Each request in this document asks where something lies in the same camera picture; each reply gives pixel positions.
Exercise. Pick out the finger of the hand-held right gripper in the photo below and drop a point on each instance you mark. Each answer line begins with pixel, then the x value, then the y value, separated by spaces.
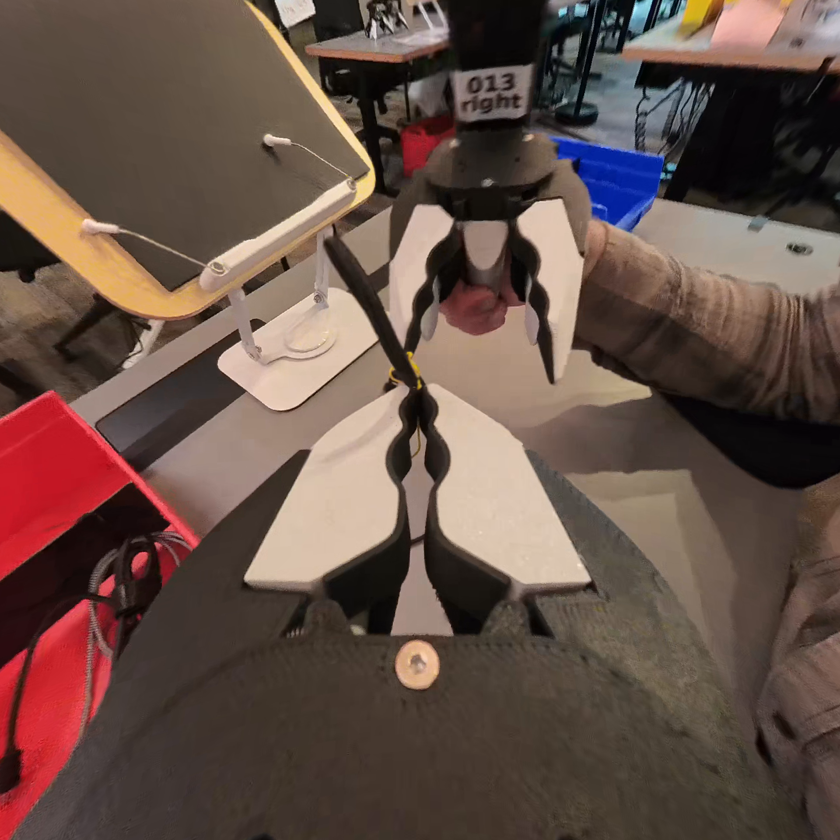
pixel 410 256
pixel 561 282

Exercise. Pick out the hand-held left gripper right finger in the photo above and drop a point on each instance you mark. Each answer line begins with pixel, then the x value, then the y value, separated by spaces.
pixel 512 518

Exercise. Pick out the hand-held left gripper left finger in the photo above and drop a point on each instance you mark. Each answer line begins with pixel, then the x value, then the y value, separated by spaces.
pixel 328 518

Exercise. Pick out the yellow twist tie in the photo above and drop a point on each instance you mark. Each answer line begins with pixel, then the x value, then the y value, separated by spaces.
pixel 413 362

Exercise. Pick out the blue storage bin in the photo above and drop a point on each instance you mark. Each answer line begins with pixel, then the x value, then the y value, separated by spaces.
pixel 623 184

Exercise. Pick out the red storage bin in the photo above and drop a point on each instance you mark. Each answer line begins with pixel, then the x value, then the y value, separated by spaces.
pixel 52 459

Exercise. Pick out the person's right forearm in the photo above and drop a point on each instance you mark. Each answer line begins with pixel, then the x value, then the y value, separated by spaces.
pixel 689 328

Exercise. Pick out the person's right hand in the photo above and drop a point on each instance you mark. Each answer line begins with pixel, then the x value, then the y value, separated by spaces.
pixel 476 312

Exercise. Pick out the red crate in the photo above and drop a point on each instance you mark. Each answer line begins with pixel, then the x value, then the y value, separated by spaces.
pixel 426 148

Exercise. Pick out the black round-base stand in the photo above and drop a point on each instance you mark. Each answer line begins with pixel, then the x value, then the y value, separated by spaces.
pixel 577 111

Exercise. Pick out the white adjustable stand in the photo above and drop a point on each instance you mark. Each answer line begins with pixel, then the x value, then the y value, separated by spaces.
pixel 295 380

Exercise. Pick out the metal table grommet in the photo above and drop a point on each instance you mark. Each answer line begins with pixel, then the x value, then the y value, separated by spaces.
pixel 799 248

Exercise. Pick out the yellow bin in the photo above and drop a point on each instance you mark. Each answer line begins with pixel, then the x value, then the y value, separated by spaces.
pixel 699 16

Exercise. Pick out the white printed box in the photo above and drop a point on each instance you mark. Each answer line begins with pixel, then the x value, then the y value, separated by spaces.
pixel 804 26

